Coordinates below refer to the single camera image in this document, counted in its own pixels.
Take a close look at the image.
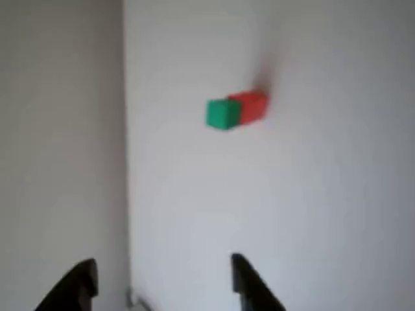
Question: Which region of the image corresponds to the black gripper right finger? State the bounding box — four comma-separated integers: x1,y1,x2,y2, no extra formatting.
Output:
231,253,288,311

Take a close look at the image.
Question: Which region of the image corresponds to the red cube block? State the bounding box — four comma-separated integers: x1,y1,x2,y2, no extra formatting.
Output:
226,91,257,126
251,89,268,122

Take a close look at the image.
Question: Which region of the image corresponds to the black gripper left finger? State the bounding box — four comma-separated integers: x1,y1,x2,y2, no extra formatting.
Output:
33,257,99,311

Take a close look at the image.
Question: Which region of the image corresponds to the green cube block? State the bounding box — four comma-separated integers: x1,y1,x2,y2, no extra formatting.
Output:
205,98,243,131

